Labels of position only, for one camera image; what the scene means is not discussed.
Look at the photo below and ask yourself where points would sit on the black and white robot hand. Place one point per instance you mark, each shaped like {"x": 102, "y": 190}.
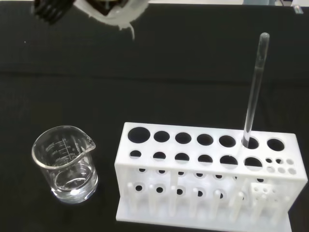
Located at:
{"x": 113, "y": 12}

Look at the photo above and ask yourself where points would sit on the white test tube rack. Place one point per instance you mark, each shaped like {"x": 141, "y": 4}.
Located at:
{"x": 193, "y": 149}

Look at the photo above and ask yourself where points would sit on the black bench cloth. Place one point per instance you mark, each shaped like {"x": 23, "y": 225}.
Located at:
{"x": 120, "y": 72}

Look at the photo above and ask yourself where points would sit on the clear cloth clip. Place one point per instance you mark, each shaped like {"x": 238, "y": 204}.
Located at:
{"x": 297, "y": 9}

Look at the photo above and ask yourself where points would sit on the clear glass beaker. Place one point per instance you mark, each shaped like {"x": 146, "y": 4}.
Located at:
{"x": 65, "y": 191}

